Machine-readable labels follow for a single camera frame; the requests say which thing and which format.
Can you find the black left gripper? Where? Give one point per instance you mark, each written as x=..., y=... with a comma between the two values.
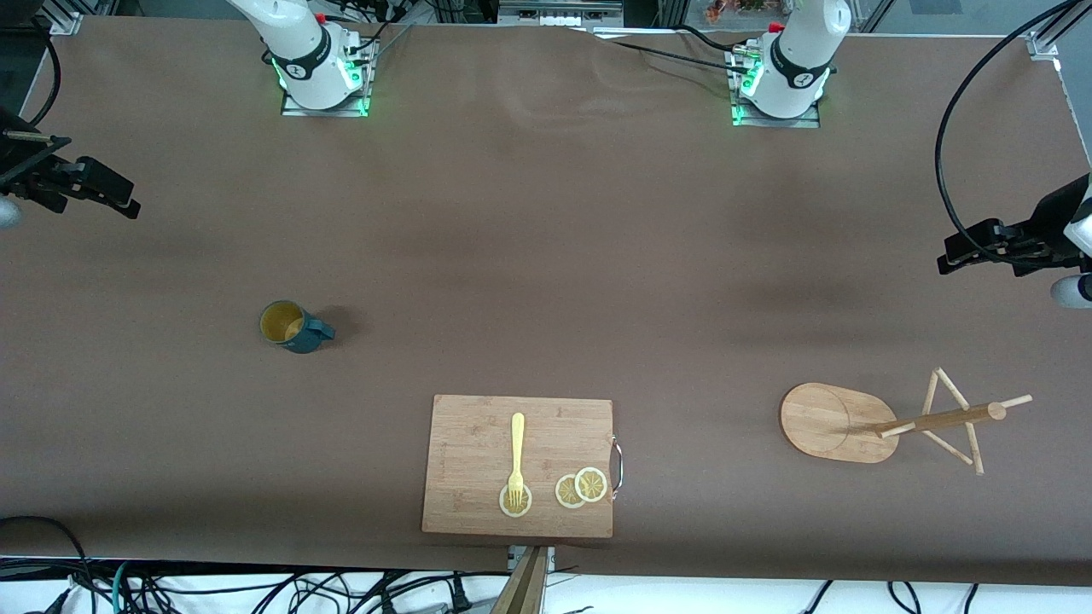
x=1051, y=220

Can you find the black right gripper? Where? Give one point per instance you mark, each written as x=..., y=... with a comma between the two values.
x=24, y=170

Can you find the teal mug yellow inside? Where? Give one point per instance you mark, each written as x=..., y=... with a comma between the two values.
x=281, y=322

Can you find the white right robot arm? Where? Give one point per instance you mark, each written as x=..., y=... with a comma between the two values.
x=299, y=51

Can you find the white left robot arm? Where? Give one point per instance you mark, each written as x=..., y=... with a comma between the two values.
x=798, y=60

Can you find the wooden mug rack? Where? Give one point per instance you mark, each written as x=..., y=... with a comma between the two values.
x=827, y=422

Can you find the orange red decoration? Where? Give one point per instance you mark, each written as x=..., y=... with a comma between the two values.
x=742, y=7

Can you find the brown table cover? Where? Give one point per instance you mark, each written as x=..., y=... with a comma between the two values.
x=546, y=256

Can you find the lemon slice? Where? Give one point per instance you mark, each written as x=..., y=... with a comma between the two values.
x=590, y=484
x=565, y=492
x=525, y=504

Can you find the grey power strip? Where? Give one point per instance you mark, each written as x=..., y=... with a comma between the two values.
x=559, y=15

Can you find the yellow plastic fork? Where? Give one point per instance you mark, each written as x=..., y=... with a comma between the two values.
x=517, y=443

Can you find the black power plug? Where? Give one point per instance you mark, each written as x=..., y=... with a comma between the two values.
x=461, y=597

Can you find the wooden beam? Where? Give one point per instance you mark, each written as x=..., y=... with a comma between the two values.
x=522, y=593

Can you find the aluminium corner bracket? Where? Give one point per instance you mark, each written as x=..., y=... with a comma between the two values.
x=1042, y=44
x=64, y=24

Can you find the small metal bracket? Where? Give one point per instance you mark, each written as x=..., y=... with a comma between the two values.
x=548, y=558

